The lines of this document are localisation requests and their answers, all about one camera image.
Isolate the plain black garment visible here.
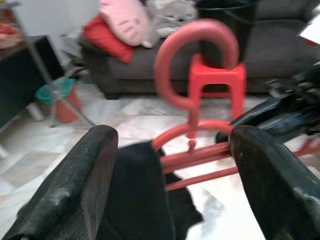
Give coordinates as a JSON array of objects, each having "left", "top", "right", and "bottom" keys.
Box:
[{"left": 96, "top": 141, "right": 203, "bottom": 240}]

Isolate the grey cat plush toy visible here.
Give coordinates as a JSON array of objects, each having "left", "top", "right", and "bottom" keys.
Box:
[{"left": 142, "top": 0, "right": 198, "bottom": 49}]

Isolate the pink cat face pillow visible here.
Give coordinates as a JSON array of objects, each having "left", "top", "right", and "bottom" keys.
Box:
[{"left": 99, "top": 0, "right": 150, "bottom": 47}]

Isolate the dark brown fabric sofa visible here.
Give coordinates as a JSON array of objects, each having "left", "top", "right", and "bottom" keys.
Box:
[{"left": 79, "top": 0, "right": 320, "bottom": 101}]

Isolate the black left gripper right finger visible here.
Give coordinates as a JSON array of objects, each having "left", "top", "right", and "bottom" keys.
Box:
[{"left": 229, "top": 125, "right": 320, "bottom": 240}]

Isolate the silver metal clothes rack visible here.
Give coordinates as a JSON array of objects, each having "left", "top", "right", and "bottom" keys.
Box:
[{"left": 0, "top": 1, "right": 97, "bottom": 128}]

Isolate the red bin with teal liner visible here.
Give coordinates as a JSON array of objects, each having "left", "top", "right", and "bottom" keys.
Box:
[{"left": 34, "top": 76, "right": 83, "bottom": 124}]

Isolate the black TV console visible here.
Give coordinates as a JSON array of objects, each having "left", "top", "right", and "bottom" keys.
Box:
[{"left": 0, "top": 34, "right": 65, "bottom": 131}]

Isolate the black plastic bucket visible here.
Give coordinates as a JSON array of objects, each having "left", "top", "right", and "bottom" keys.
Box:
[{"left": 196, "top": 0, "right": 258, "bottom": 70}]

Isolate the red cushion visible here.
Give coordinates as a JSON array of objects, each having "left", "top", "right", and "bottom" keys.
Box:
[{"left": 82, "top": 13, "right": 137, "bottom": 65}]

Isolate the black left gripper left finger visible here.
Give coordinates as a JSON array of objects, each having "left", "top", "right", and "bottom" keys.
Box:
[{"left": 0, "top": 124, "right": 119, "bottom": 240}]

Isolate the red plastic clothes hanger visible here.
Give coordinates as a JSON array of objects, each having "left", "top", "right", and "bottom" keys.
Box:
[{"left": 151, "top": 18, "right": 320, "bottom": 193}]

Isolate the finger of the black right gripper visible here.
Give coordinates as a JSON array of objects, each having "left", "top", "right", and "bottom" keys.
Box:
[
  {"left": 216, "top": 113, "right": 313, "bottom": 143},
  {"left": 230, "top": 96, "right": 305, "bottom": 128}
]

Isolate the red plastic stool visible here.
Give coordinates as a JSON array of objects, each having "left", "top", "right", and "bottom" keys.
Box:
[{"left": 188, "top": 53, "right": 247, "bottom": 121}]

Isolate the red laughing Buddha statue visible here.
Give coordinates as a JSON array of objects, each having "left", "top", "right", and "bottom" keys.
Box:
[{"left": 0, "top": 14, "right": 20, "bottom": 50}]

